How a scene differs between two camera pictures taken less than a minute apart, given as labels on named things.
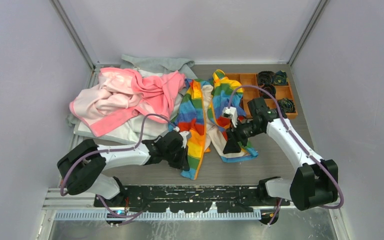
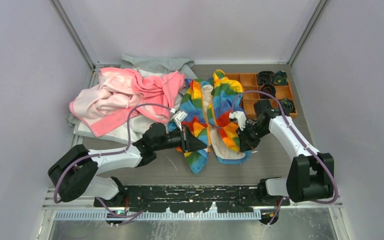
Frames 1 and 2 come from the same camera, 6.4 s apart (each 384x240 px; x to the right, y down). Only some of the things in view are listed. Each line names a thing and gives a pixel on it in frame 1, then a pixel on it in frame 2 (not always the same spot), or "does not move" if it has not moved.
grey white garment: x=135 y=129 does not move
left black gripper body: x=176 y=158 → x=184 y=139
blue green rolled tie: x=287 y=105 does not move
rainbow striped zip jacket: x=204 y=116 does not move
